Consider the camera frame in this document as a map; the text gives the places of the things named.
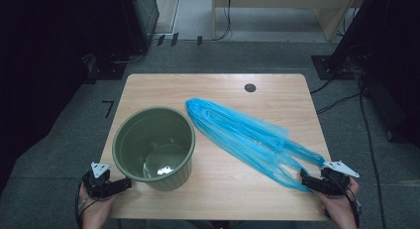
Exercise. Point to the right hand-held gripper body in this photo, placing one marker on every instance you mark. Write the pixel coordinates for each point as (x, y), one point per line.
(336, 184)

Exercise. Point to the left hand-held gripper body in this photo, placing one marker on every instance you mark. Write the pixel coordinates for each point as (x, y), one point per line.
(99, 186)

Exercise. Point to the green plastic bin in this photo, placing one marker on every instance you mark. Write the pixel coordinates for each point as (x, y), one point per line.
(145, 133)

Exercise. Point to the blue plastic bag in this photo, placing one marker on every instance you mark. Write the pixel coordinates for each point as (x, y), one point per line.
(244, 136)

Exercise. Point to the person's left hand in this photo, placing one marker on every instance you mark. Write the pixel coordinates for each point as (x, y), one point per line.
(97, 207)

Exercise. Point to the person's right hand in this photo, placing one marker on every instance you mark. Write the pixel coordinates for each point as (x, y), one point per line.
(340, 206)

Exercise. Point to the person's dark trousers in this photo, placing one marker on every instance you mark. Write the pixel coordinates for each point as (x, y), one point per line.
(185, 225)

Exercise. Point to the dark round table grommet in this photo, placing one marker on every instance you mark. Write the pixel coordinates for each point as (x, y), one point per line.
(250, 88)

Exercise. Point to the black stand base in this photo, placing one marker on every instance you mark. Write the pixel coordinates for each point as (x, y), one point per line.
(327, 68)
(105, 72)

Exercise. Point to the black curtain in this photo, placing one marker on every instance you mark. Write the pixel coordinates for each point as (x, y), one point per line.
(39, 73)
(396, 40)

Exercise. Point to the dark cabinet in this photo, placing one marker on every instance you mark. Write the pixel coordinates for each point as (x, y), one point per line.
(142, 17)

